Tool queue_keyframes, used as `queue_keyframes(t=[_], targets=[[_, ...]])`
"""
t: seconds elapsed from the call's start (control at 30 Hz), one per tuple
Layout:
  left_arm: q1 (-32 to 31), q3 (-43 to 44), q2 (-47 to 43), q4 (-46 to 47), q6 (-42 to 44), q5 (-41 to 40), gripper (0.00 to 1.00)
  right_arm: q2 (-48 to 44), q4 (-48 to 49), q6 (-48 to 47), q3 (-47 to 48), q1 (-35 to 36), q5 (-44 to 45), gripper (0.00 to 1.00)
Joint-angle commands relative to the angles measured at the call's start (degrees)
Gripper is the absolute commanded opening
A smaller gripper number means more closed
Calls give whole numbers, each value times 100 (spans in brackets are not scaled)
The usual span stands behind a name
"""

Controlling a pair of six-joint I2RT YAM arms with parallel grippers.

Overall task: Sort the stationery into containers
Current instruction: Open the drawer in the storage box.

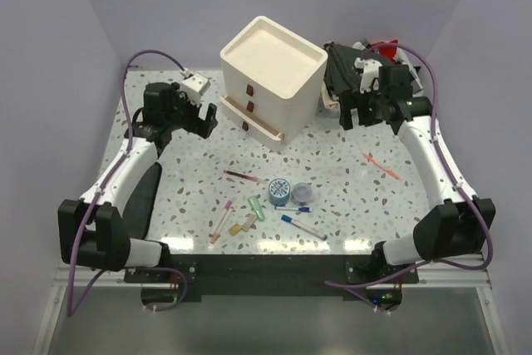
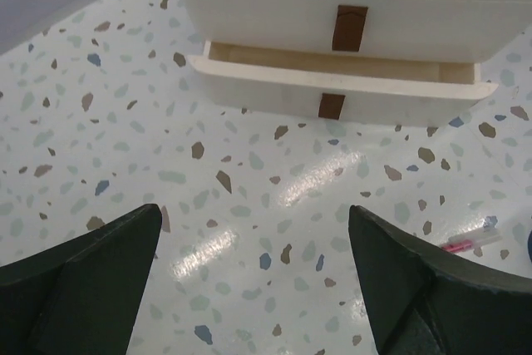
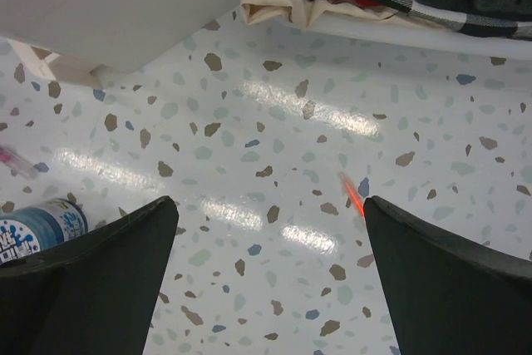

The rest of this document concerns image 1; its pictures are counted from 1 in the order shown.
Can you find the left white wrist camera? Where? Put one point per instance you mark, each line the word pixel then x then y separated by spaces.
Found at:
pixel 195 86

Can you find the clear purple round jar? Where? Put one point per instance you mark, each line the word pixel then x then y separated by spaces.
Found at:
pixel 302 193

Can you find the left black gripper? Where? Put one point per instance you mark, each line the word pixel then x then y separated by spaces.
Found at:
pixel 205 126

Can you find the red cloth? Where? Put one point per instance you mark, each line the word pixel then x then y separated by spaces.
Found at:
pixel 386 49

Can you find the yellow eraser block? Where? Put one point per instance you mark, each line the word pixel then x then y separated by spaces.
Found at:
pixel 233 230

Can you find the aluminium rail frame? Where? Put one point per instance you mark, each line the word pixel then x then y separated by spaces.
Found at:
pixel 450 311

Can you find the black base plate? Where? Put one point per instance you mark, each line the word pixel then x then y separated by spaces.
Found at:
pixel 293 275

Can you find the black mat with blue trim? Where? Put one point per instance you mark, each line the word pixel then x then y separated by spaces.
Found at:
pixel 139 208

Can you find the cream drawer cabinet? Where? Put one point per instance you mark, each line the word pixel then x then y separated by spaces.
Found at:
pixel 275 74

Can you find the dark green folded cloth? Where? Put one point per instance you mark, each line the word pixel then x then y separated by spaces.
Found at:
pixel 341 74

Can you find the short blue marker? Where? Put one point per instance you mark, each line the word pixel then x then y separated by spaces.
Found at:
pixel 303 209

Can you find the white tray of cloths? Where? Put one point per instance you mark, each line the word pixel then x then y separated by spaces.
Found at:
pixel 332 102

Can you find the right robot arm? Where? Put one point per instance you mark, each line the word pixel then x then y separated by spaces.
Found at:
pixel 459 220

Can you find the dark red pen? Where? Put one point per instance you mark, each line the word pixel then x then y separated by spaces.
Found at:
pixel 246 177

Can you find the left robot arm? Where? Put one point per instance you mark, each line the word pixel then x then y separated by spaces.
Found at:
pixel 92 229

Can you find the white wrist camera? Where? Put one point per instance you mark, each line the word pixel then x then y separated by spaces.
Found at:
pixel 195 86
pixel 370 81

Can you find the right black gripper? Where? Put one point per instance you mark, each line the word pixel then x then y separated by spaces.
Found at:
pixel 350 101

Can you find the pink capped marker upper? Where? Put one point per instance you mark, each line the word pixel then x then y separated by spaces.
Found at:
pixel 221 217

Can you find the cream bottom drawer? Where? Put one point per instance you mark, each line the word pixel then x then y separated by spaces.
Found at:
pixel 251 124

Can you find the green eraser stick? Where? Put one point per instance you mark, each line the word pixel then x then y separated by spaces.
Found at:
pixel 256 207

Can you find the orange pen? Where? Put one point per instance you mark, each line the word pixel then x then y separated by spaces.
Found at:
pixel 381 166

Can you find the blue patterned round jar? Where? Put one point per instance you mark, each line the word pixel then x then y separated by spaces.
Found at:
pixel 279 192

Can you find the long blue marker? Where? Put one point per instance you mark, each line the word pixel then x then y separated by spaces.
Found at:
pixel 308 229

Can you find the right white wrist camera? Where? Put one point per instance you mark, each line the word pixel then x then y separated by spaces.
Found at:
pixel 370 81

